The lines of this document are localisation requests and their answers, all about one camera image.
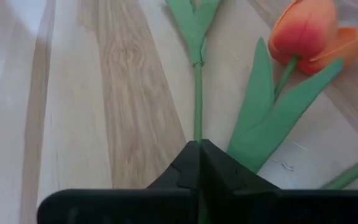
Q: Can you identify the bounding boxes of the yellow artificial tulip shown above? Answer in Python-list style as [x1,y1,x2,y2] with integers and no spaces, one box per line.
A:
[165,0,222,144]

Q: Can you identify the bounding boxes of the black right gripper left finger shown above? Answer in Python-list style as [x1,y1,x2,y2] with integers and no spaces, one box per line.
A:
[37,140,200,224]

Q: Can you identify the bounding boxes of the orange artificial tulip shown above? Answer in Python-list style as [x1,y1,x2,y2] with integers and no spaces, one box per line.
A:
[227,0,358,174]

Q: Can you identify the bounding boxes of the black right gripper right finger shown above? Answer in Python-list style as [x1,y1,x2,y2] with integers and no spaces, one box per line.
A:
[201,139,358,224]

